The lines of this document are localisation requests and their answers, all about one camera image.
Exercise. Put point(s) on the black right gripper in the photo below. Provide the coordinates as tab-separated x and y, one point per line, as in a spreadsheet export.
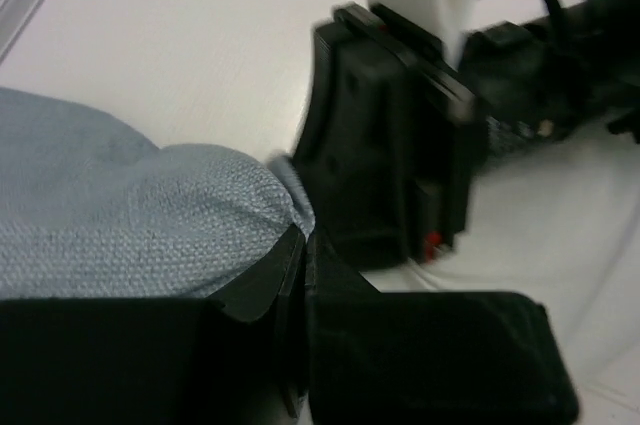
541	80

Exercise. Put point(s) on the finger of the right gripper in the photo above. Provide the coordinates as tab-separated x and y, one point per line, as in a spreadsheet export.
352	155

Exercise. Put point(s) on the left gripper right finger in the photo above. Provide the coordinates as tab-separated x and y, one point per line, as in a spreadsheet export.
467	357

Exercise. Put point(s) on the blue patterned pillowcase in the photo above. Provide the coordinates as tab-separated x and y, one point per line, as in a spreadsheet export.
90	207

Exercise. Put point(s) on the white pillow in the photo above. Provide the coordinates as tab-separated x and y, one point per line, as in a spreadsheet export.
560	225

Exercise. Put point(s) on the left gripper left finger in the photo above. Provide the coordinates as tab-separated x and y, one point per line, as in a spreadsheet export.
233	357

